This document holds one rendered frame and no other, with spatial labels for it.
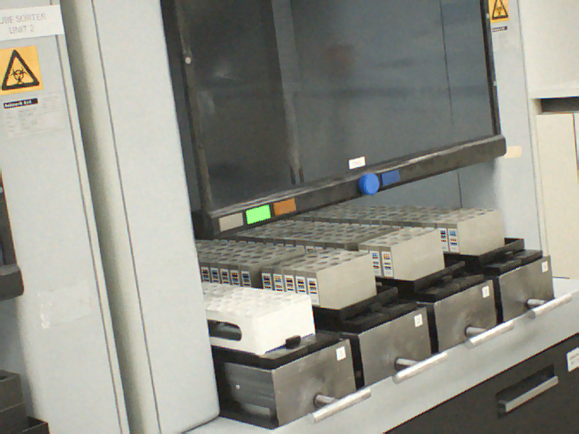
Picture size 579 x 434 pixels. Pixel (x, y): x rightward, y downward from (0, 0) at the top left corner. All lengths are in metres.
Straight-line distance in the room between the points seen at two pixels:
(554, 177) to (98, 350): 2.75
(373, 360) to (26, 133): 0.54
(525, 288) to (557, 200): 2.18
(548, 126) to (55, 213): 2.78
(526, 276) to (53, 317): 0.76
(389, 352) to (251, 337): 0.21
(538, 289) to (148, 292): 0.67
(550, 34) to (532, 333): 2.34
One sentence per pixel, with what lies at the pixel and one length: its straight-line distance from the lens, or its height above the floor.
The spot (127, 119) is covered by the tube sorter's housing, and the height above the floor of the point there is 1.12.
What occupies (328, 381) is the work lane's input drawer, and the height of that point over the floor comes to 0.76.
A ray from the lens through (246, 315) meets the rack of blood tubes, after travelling 1.32.
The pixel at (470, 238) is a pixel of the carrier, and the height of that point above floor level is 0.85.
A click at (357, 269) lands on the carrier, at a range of 1.48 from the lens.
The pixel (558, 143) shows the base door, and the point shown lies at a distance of 3.79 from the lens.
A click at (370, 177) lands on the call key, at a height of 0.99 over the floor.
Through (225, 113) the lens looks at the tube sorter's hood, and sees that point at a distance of 1.32.
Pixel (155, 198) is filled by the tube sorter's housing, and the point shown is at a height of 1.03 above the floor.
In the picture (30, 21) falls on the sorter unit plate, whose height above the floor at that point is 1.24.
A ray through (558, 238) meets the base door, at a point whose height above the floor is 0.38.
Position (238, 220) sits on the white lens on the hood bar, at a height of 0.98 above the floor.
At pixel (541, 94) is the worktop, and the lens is 3.78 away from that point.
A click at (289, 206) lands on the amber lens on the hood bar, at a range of 1.37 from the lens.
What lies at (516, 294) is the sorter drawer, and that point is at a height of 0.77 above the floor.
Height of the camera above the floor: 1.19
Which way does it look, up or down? 9 degrees down
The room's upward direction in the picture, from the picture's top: 8 degrees counter-clockwise
